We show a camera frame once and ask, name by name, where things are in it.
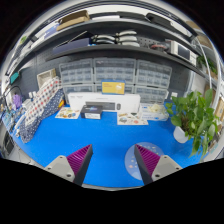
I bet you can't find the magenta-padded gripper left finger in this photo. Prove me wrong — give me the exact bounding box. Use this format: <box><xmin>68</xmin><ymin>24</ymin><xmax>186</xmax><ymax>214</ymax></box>
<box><xmin>44</xmin><ymin>143</ymin><xmax>94</xmax><ymax>187</ymax></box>

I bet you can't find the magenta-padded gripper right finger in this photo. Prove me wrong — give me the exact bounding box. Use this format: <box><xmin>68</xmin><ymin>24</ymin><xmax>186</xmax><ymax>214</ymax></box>
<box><xmin>133</xmin><ymin>143</ymin><xmax>183</xmax><ymax>186</ymax></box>

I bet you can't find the round blue cartoon mouse pad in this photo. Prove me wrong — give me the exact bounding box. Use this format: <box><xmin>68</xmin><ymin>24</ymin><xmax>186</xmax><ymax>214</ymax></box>
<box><xmin>124</xmin><ymin>142</ymin><xmax>165</xmax><ymax>181</ymax></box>

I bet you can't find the white and blue glove box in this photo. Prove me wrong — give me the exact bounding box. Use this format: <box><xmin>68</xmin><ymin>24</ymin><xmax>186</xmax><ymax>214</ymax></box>
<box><xmin>139</xmin><ymin>102</ymin><xmax>171</xmax><ymax>122</ymax></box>

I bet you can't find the colourful sticker sheet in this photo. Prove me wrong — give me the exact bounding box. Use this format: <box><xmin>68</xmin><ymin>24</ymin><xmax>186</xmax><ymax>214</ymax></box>
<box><xmin>116</xmin><ymin>111</ymin><xmax>150</xmax><ymax>127</ymax></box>
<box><xmin>54</xmin><ymin>106</ymin><xmax>81</xmax><ymax>120</ymax></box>

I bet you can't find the green plant in white pot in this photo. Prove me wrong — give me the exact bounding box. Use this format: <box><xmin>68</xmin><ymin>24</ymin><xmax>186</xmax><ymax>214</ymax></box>
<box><xmin>164</xmin><ymin>87</ymin><xmax>221</xmax><ymax>161</ymax></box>

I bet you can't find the yellow and red toy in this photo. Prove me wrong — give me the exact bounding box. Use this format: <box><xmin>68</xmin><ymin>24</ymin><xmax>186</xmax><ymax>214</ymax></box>
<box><xmin>57</xmin><ymin>98</ymin><xmax>66</xmax><ymax>110</ymax></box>

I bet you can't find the small dark labelled box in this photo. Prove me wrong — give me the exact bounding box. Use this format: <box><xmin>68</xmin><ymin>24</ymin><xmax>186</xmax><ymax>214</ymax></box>
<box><xmin>79</xmin><ymin>104</ymin><xmax>105</xmax><ymax>121</ymax></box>

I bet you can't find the long white keyboard box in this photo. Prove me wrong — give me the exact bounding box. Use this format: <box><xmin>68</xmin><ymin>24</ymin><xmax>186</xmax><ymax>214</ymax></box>
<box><xmin>67</xmin><ymin>92</ymin><xmax>142</xmax><ymax>115</ymax></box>

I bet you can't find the red blue checked cloth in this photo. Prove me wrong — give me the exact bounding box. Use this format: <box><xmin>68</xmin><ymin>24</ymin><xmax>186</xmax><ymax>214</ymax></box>
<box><xmin>24</xmin><ymin>76</ymin><xmax>63</xmax><ymax>126</ymax></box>

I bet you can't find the purple object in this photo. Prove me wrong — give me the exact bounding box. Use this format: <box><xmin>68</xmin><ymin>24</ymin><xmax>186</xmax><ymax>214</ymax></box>
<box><xmin>12</xmin><ymin>93</ymin><xmax>23</xmax><ymax>111</ymax></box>

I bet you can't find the beige woven basket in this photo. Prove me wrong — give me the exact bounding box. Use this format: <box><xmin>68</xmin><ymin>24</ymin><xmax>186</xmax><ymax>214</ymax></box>
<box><xmin>36</xmin><ymin>67</ymin><xmax>58</xmax><ymax>90</ymax></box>

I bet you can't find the yellow and blue box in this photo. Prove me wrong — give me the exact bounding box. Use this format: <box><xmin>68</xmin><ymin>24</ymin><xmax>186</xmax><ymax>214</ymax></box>
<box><xmin>101</xmin><ymin>80</ymin><xmax>127</xmax><ymax>96</ymax></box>

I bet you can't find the teal object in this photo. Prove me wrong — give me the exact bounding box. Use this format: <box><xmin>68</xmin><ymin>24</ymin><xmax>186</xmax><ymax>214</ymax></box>
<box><xmin>8</xmin><ymin>71</ymin><xmax>21</xmax><ymax>85</ymax></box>

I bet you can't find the dark wall shelf unit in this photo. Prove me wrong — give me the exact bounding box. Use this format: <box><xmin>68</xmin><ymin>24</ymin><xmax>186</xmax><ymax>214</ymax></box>
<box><xmin>6</xmin><ymin>8</ymin><xmax>221</xmax><ymax>88</ymax></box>

